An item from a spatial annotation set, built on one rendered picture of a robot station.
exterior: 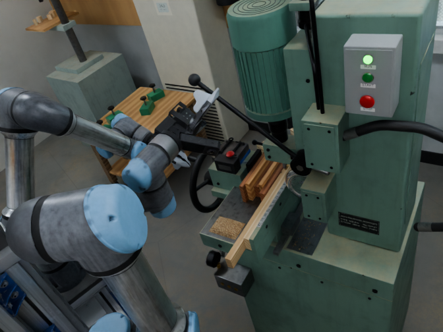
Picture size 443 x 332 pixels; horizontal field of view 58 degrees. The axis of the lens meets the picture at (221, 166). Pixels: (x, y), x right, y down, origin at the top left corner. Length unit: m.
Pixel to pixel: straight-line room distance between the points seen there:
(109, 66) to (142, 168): 2.48
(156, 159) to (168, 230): 1.68
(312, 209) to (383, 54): 0.49
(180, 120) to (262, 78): 0.24
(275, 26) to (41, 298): 0.88
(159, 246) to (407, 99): 1.93
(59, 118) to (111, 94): 2.16
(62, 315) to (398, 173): 0.94
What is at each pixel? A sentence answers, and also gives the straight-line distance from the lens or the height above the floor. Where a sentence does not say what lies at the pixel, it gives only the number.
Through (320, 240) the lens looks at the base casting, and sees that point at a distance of 1.34.
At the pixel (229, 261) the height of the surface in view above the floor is 0.93.
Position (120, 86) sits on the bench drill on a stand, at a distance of 3.48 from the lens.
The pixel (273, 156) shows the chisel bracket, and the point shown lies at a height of 1.02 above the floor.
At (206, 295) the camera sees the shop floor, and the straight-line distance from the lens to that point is 2.27.
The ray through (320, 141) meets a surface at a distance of 0.98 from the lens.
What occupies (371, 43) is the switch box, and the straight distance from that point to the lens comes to 0.86.
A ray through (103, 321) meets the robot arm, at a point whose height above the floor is 1.04.
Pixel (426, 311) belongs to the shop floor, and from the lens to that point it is 2.16.
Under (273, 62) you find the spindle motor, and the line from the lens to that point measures 1.07.
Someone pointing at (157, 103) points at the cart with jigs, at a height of 0.53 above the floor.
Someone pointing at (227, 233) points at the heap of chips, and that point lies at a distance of 1.26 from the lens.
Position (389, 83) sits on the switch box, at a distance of 0.88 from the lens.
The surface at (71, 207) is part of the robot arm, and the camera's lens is 0.67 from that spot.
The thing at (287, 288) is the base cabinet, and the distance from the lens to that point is 1.52.
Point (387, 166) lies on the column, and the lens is 1.09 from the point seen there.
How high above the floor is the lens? 1.84
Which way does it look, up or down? 38 degrees down
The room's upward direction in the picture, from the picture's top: 16 degrees counter-clockwise
